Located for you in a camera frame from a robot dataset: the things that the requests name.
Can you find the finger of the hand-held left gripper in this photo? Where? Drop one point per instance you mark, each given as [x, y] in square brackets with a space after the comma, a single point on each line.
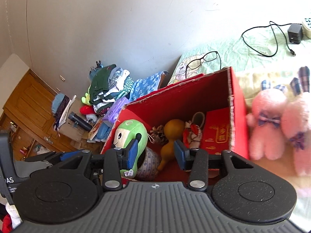
[70, 154]

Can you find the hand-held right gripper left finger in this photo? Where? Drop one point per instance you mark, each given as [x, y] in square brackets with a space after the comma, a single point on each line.
[132, 154]

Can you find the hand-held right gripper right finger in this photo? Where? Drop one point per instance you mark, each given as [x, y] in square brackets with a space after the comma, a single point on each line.
[179, 155]

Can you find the green plush toy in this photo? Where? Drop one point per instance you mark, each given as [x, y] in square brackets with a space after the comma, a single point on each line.
[128, 131]

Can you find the red cardboard box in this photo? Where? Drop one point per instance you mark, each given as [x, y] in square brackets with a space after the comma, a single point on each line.
[175, 102]

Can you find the white patterned ball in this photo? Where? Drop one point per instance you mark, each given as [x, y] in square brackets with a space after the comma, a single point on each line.
[150, 162]

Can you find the brown cardboard box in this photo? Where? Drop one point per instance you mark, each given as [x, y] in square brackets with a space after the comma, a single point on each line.
[70, 132]

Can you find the brown gourd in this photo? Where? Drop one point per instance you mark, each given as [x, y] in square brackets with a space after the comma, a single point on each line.
[173, 128]

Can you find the brown pine cone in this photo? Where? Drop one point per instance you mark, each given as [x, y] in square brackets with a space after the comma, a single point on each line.
[158, 133]

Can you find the black cylinder bottle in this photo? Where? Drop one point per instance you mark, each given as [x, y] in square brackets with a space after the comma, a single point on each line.
[79, 121]

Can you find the colourful printed packet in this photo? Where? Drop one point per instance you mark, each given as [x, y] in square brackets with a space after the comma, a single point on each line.
[96, 131]

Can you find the red packet gold print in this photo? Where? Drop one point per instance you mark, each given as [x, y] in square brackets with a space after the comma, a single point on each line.
[216, 136]

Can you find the small grey white toy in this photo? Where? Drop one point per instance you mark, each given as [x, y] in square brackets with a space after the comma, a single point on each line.
[91, 119]

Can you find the white and red cloth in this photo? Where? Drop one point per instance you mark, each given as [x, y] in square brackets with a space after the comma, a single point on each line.
[11, 213]

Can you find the purple tissue box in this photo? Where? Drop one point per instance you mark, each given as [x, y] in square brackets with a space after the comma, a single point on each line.
[114, 111]

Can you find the small red plush toy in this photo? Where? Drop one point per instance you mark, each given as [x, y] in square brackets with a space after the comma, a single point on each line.
[86, 110]

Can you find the dark striped cloth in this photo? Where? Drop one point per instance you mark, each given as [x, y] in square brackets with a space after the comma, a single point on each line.
[62, 106]

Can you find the yellow-green plush toy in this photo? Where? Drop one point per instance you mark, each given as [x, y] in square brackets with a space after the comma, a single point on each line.
[86, 99]

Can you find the wooden cabinet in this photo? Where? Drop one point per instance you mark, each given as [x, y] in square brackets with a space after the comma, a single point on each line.
[26, 102]

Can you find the blue floral cloth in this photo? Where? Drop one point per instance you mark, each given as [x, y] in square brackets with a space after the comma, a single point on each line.
[145, 85]

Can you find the pile of folded clothes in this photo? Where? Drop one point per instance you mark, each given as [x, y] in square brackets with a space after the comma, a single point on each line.
[102, 87]

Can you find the pale cartoon print bed sheet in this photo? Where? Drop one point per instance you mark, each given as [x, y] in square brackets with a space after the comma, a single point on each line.
[255, 53]

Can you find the black charger adapter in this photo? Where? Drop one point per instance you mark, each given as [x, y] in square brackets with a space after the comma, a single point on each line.
[295, 32]

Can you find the beige power strip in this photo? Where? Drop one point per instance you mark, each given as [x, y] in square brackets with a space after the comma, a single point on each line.
[307, 29]

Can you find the black frame glasses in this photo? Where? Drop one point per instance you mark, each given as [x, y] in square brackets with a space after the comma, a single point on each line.
[194, 65]

